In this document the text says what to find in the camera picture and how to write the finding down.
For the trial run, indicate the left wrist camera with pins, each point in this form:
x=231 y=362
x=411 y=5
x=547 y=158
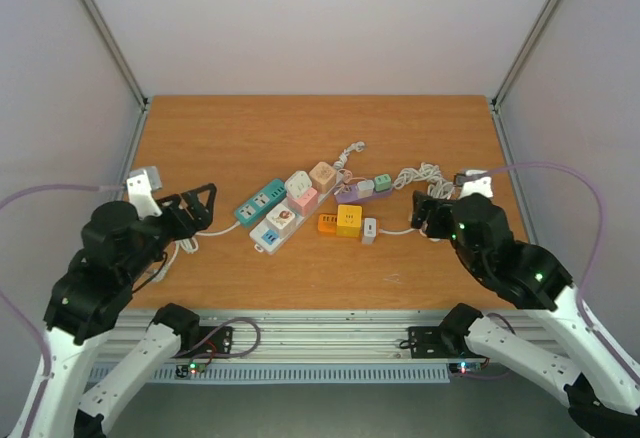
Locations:
x=140 y=186

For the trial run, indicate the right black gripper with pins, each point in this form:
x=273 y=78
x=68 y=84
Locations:
x=432 y=216

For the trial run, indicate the yellow cube adapter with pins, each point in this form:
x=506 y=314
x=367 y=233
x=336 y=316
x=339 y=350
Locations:
x=349 y=220

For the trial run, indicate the grey slotted cable duct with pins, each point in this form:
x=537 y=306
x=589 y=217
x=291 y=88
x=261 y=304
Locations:
x=281 y=374

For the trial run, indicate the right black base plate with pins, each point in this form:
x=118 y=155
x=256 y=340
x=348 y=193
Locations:
x=430 y=342

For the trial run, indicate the white cube socket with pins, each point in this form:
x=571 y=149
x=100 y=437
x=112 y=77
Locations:
x=281 y=220

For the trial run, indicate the peach cube adapter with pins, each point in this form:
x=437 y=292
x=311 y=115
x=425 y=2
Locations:
x=323 y=177

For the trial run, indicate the white round switch socket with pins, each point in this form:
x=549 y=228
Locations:
x=298 y=184

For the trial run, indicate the pink cube socket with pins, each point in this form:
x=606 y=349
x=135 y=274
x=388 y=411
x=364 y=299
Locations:
x=305 y=204

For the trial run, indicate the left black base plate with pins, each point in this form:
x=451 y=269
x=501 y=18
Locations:
x=209 y=343

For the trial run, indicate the teal power strip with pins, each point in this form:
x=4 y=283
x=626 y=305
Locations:
x=255 y=209

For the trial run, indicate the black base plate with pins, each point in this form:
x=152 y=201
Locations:
x=209 y=343
x=430 y=342

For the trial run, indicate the green small adapter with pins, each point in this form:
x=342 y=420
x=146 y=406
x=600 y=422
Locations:
x=382 y=183

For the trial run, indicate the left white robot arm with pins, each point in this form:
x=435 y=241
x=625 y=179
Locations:
x=119 y=243

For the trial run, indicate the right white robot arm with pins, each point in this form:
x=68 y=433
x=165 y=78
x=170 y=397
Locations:
x=593 y=376

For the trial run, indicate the white usb charger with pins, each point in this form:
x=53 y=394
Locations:
x=365 y=188

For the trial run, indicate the purple power strip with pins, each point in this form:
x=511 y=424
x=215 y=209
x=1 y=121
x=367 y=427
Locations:
x=347 y=194

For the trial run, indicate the grey plug adapter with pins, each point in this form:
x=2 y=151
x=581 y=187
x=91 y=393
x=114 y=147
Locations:
x=369 y=231

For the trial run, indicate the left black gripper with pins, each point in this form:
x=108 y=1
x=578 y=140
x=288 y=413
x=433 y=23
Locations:
x=204 y=218

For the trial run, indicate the aluminium rail frame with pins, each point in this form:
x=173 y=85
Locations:
x=313 y=300

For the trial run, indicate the orange power strip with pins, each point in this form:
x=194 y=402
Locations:
x=327 y=223

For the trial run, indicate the long white power strip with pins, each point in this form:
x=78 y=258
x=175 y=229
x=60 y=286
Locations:
x=265 y=240

